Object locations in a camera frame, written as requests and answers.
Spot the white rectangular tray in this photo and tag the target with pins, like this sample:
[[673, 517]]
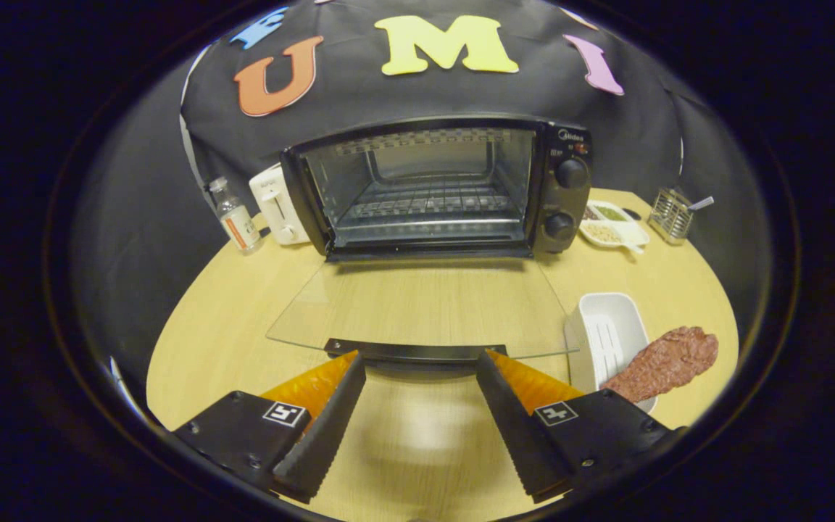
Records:
[[606, 312]]

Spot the black toaster oven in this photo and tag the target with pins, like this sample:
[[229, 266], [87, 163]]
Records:
[[549, 185]]

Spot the clear plastic bottle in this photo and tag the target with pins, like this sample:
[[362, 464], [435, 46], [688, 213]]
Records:
[[240, 226]]

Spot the silver spoon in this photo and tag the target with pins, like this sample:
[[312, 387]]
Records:
[[701, 204]]

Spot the white bread toaster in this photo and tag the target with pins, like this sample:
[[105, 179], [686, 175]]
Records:
[[276, 210]]

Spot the white divided dish with grains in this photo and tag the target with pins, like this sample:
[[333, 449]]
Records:
[[609, 233]]

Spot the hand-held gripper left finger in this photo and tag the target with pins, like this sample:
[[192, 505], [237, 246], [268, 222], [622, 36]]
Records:
[[330, 428]]

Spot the small black round disc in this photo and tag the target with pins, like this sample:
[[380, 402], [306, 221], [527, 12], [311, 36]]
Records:
[[632, 214]]

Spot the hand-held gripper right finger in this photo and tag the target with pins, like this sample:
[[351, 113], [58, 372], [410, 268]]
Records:
[[515, 428]]

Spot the brown meat piece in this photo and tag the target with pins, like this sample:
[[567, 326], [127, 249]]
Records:
[[664, 359]]

